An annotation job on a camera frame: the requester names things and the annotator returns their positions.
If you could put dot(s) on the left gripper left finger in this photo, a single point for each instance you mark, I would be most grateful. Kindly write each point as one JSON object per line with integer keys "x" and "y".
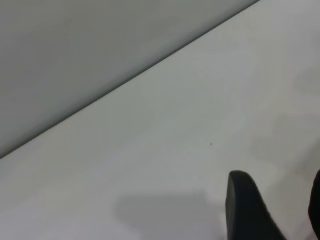
{"x": 247, "y": 212}

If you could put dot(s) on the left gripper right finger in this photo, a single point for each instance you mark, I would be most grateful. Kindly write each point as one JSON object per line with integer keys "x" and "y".
{"x": 315, "y": 207}

